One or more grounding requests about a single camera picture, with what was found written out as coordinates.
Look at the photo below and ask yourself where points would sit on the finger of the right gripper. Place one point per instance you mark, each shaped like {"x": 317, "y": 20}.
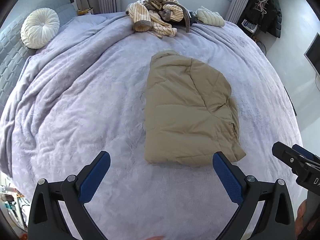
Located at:
{"x": 303, "y": 152}
{"x": 291, "y": 156}

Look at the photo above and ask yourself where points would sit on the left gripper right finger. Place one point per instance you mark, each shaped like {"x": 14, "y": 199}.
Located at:
{"x": 276, "y": 220}

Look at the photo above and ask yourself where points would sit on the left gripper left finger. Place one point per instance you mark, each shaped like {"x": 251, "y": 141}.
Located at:
{"x": 46, "y": 220}

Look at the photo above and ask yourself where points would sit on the beige puffer jacket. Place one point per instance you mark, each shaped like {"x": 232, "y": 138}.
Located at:
{"x": 189, "y": 112}

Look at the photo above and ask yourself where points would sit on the dark clothing item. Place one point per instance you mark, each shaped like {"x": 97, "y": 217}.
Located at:
{"x": 192, "y": 20}

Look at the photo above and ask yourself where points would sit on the striped beige clothes pile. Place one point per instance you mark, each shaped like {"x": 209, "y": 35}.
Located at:
{"x": 158, "y": 17}

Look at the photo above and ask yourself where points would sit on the person's right hand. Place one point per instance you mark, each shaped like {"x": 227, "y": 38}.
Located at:
{"x": 299, "y": 220}

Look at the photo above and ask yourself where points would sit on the person's left hand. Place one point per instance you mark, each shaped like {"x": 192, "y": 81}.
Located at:
{"x": 156, "y": 238}

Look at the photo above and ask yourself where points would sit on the lavender bed blanket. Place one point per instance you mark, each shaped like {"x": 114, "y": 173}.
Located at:
{"x": 85, "y": 92}

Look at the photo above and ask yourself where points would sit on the dark hanging coats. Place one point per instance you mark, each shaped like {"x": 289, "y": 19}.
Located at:
{"x": 261, "y": 15}

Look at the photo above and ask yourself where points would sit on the cream quilted folded garment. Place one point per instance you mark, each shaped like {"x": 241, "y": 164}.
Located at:
{"x": 209, "y": 17}

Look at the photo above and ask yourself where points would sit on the grey padded headboard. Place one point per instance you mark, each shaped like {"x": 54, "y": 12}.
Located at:
{"x": 14, "y": 53}

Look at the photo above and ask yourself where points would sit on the round white pleated cushion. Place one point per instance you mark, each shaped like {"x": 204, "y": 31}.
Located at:
{"x": 39, "y": 28}

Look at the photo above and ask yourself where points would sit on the wall mounted television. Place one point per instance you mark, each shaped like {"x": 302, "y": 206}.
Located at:
{"x": 312, "y": 54}

